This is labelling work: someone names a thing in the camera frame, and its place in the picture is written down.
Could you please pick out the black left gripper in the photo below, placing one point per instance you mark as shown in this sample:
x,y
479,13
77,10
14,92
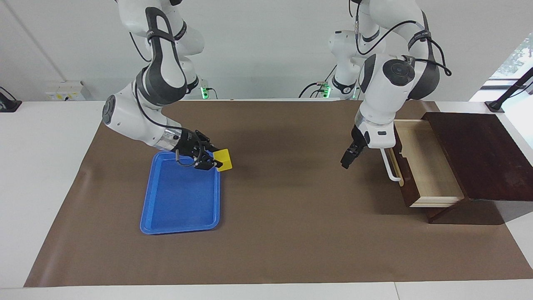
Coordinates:
x,y
358,141

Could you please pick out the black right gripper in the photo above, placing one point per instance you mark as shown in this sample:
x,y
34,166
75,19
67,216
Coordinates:
x,y
189,143

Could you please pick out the yellow block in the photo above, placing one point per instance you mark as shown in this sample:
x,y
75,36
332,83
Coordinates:
x,y
225,160

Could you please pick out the wooden drawer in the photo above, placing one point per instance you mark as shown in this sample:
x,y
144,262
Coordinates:
x,y
429,166

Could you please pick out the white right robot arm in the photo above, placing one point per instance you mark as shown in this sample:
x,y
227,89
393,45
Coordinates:
x,y
162,71

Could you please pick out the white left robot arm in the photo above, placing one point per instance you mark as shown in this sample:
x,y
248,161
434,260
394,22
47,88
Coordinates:
x,y
383,96

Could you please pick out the blue plastic tray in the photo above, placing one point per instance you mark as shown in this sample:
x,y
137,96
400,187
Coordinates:
x,y
179,200

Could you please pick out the brown table mat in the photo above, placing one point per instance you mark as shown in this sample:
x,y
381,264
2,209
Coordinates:
x,y
291,229

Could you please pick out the dark wooden cabinet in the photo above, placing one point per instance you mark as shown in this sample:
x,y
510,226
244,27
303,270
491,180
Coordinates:
x,y
479,154

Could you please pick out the black angled stand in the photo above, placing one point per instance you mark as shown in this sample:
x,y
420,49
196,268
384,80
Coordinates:
x,y
495,106

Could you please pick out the window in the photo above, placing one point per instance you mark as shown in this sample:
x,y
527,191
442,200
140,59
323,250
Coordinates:
x,y
518,58

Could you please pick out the black stand base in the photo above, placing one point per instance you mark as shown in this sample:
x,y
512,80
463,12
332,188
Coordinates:
x,y
8,106

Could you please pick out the white wall outlet box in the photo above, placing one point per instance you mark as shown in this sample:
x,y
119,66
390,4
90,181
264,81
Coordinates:
x,y
66,93

